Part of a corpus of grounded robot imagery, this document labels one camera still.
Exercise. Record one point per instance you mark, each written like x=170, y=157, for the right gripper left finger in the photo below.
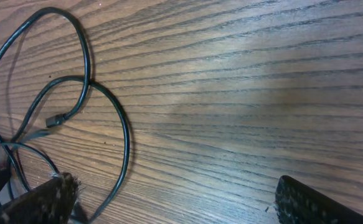
x=49, y=203

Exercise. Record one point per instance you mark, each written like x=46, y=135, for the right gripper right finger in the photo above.
x=296, y=203

